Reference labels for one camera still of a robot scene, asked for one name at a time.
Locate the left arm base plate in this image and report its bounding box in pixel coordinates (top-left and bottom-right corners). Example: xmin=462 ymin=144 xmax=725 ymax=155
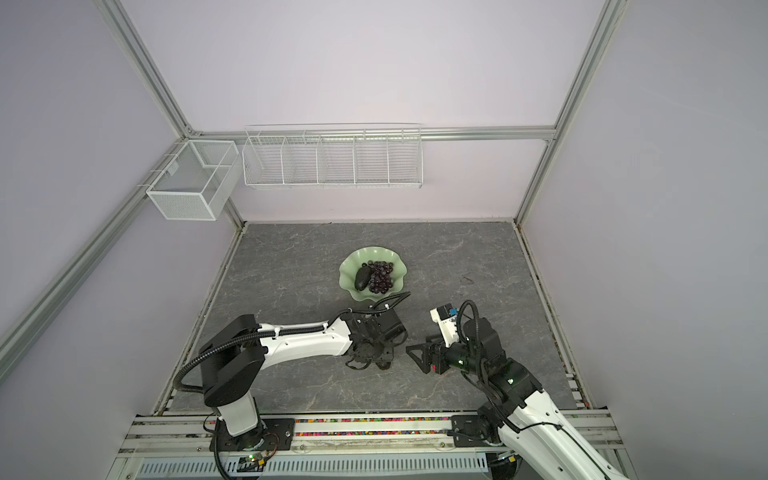
xmin=209 ymin=417 xmax=296 ymax=452

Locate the dark avocado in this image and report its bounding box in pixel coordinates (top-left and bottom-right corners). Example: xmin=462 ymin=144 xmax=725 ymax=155
xmin=354 ymin=263 xmax=373 ymax=291

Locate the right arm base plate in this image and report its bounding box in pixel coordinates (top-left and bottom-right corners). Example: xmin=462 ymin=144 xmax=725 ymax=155
xmin=449 ymin=414 xmax=504 ymax=448

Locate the white wire rack basket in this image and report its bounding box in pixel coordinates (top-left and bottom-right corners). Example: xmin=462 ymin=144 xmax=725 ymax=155
xmin=241 ymin=123 xmax=424 ymax=188

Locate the white mesh box basket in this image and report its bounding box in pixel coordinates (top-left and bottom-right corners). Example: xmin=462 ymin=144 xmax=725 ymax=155
xmin=147 ymin=140 xmax=242 ymax=221

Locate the white vent grille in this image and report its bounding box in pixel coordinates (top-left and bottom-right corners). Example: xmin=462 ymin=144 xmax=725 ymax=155
xmin=134 ymin=453 xmax=491 ymax=479

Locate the dark purple grape bunch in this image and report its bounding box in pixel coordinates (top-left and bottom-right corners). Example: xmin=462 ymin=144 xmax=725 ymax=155
xmin=367 ymin=261 xmax=394 ymax=294

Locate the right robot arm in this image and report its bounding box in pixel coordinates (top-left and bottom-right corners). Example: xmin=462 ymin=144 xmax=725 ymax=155
xmin=406 ymin=300 xmax=625 ymax=479

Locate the green wavy fruit bowl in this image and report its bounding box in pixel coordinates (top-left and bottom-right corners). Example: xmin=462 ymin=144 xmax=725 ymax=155
xmin=339 ymin=246 xmax=408 ymax=302

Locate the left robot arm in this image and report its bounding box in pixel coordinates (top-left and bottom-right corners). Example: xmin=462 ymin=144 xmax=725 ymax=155
xmin=173 ymin=308 xmax=408 ymax=438

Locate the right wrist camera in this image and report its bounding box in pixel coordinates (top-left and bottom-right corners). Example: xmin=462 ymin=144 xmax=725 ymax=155
xmin=430 ymin=304 xmax=460 ymax=347

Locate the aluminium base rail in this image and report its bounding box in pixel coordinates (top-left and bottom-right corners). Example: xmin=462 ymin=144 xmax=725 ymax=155
xmin=116 ymin=409 xmax=625 ymax=458

